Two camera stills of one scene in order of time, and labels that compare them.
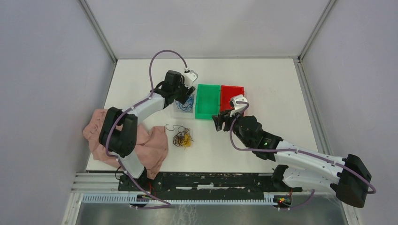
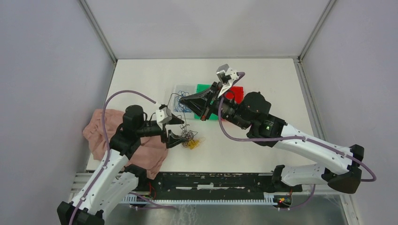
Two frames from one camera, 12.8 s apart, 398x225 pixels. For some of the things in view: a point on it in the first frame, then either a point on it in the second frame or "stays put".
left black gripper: [187, 92] → [173, 139]
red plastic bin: [226, 93] stays put
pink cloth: [151, 143] stays put
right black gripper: [221, 117] → [199, 105]
